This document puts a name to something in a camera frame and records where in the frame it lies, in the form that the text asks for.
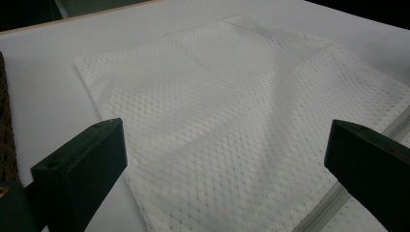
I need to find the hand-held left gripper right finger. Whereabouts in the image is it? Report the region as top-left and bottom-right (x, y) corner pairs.
(324, 119), (410, 232)

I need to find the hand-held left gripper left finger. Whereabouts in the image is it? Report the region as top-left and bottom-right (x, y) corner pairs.
(31, 117), (128, 232)

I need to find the brown wicker basket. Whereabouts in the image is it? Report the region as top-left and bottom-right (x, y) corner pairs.
(0, 51), (20, 183)

